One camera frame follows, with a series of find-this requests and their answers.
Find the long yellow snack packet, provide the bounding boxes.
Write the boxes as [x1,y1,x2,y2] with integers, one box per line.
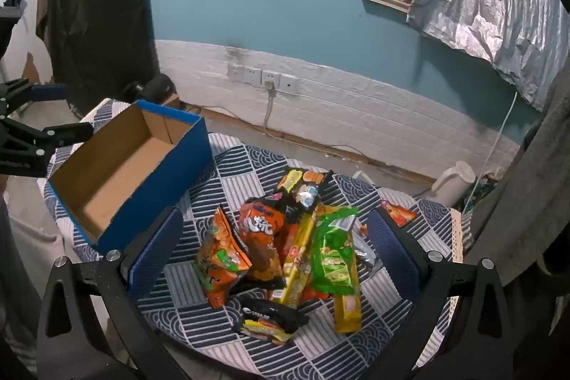
[271,206,319,305]

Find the small orange snack packet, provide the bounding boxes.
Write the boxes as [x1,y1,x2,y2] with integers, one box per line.
[379,199,419,228]

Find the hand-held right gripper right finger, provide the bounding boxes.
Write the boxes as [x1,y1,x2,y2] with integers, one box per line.
[366,207,515,380]

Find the silver snack packet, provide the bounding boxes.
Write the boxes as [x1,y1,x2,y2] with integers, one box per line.
[352,215,379,269]

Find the blue cardboard box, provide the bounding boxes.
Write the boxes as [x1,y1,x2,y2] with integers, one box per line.
[47,99,212,256]

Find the grey plug cable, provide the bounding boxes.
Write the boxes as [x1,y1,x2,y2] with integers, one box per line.
[264,82,276,129]

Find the white kettle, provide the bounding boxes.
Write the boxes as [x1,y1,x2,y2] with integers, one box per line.
[430,161,476,207]

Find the black cloth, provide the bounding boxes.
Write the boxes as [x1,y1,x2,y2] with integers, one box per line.
[36,0,161,114]

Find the orange snack packet green label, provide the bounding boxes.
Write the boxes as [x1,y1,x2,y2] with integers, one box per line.
[192,205,252,309]

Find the black snack packet white logo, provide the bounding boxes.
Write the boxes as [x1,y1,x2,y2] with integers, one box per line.
[232,296,310,346]

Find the dark orange snack packet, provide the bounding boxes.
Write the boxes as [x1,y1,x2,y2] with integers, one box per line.
[238,193,295,292]

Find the grey cloth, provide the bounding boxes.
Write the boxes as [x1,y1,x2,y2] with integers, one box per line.
[465,68,570,363]

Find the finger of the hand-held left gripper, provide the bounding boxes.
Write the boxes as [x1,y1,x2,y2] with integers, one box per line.
[0,78,67,116]
[0,118,95,177]

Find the black round device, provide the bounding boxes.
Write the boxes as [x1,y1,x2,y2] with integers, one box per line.
[122,74,176,107]

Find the white cable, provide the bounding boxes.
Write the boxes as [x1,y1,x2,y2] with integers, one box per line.
[463,92,518,214]

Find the black colourful snack packet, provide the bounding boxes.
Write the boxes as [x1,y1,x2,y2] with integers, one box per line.
[273,167,335,225]

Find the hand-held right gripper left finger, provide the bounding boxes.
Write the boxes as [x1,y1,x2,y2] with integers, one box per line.
[36,206,192,380]

